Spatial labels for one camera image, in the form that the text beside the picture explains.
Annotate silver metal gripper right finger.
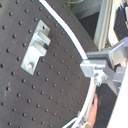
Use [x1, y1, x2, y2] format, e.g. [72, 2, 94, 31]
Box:
[87, 37, 128, 67]

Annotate white aluminium frame post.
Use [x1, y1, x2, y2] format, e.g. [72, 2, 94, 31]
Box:
[94, 0, 118, 50]

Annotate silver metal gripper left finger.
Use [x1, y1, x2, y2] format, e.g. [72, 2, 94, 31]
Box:
[80, 59, 115, 86]

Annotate black keyboard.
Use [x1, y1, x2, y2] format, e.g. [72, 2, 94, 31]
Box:
[114, 8, 128, 40]

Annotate silver metal cable clip bracket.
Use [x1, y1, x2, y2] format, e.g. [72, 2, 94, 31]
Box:
[21, 20, 51, 75]

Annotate white cable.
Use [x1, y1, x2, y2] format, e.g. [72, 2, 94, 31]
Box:
[39, 0, 98, 128]

